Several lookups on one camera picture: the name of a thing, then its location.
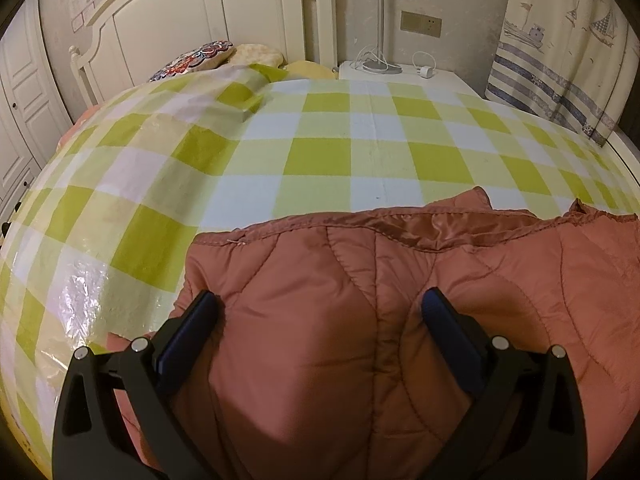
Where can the rust quilted jacket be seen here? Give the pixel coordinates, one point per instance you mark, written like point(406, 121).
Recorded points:
point(350, 350)

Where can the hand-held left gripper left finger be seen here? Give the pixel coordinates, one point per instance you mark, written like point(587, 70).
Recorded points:
point(184, 342)

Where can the white charger plug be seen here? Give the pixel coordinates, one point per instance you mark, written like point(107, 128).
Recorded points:
point(426, 72)

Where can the green checked bed sheet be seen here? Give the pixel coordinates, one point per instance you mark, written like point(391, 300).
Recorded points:
point(325, 150)

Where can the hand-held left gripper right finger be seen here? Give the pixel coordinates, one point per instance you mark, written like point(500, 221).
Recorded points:
point(452, 340)

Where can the white nightstand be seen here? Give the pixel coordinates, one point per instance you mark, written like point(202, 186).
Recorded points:
point(425, 85)

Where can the gold wall switch plate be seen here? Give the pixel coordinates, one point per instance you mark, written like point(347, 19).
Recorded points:
point(421, 24)

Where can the white stick lamp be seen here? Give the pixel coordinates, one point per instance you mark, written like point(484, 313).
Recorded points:
point(380, 10)

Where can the white wooden headboard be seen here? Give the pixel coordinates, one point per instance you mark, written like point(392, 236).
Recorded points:
point(200, 15)

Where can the boat print curtain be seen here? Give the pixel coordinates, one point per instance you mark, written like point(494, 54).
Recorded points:
point(560, 50)

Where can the white window seat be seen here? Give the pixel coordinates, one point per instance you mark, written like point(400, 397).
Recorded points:
point(624, 152)

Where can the pale yellow pillow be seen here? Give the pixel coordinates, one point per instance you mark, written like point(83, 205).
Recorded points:
point(257, 54)

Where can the floral patterned pillow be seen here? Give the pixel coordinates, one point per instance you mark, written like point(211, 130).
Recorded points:
point(195, 59)

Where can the yellow cushion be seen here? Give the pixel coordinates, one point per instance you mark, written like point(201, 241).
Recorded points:
point(310, 70)

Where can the white wardrobe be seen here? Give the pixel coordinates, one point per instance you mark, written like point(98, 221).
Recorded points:
point(20, 110)

